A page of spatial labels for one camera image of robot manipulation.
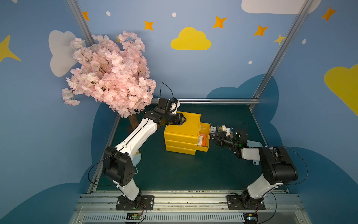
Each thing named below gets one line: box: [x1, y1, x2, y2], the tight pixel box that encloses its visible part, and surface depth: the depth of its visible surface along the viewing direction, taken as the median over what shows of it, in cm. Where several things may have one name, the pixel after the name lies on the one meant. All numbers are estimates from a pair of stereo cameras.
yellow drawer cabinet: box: [164, 111, 201, 155], surface depth 83 cm
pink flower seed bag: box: [209, 125, 234, 139], surface depth 92 cm
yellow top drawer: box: [196, 122, 211, 153], surface depth 92 cm
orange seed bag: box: [197, 132, 207, 147], surface depth 92 cm
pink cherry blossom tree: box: [61, 31, 157, 127], surface depth 64 cm
